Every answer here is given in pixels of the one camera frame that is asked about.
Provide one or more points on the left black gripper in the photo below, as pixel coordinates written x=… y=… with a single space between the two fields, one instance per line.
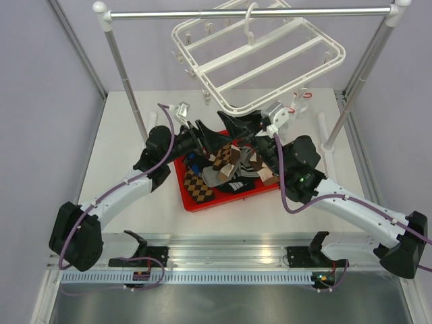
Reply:
x=209 y=142

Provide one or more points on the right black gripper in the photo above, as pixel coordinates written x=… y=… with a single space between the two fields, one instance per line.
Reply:
x=240 y=127

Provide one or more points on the black blue sock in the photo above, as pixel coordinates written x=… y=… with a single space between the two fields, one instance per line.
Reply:
x=196 y=163
x=236 y=186

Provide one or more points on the beige brown striped sock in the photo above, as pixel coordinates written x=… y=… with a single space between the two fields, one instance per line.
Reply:
x=266 y=175
x=227 y=172

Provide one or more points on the grey striped sock front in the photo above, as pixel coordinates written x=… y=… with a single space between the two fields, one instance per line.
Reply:
x=211 y=177

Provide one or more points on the grey striped sock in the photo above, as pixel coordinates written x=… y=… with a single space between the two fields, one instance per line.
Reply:
x=211 y=177
x=245 y=169

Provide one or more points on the grey striped sock back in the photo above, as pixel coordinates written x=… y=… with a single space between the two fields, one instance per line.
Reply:
x=245 y=169

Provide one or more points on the white clip sock hanger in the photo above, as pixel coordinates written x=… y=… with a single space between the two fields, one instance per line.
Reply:
x=269 y=80

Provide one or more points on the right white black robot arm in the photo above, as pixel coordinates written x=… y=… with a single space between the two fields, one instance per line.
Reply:
x=399 y=239

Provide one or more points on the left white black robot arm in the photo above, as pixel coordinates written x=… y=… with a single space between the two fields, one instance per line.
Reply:
x=77 y=233

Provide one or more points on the brown argyle sock in bin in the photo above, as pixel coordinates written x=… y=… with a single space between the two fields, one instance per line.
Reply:
x=197 y=189

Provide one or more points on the red plastic bin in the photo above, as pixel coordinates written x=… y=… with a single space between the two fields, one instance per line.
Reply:
x=221 y=198

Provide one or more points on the white glove with red trim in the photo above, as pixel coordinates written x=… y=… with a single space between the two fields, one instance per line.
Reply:
x=300 y=103

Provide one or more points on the metal clothes rack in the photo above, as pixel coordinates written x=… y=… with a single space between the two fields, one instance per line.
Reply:
x=296 y=17

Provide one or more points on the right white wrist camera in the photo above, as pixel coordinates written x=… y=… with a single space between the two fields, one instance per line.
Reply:
x=274 y=117

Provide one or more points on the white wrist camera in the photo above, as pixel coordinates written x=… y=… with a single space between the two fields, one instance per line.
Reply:
x=179 y=112
x=274 y=117

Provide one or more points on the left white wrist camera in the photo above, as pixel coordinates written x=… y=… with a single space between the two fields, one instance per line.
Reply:
x=179 y=112

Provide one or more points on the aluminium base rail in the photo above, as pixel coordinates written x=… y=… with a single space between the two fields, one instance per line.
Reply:
x=251 y=252

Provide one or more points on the white slotted cable duct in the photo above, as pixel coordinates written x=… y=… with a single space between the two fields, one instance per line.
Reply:
x=190 y=277

